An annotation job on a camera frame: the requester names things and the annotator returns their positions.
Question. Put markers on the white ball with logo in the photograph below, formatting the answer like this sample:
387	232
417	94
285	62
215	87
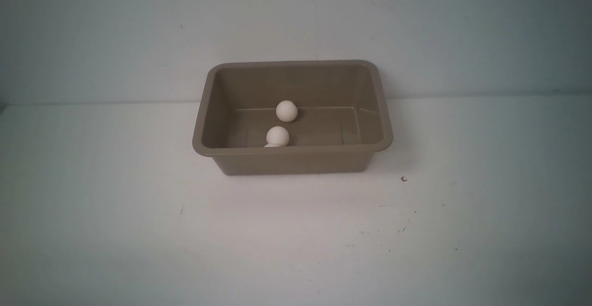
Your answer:
278	135

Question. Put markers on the tan plastic bin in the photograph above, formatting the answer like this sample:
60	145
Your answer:
343	118

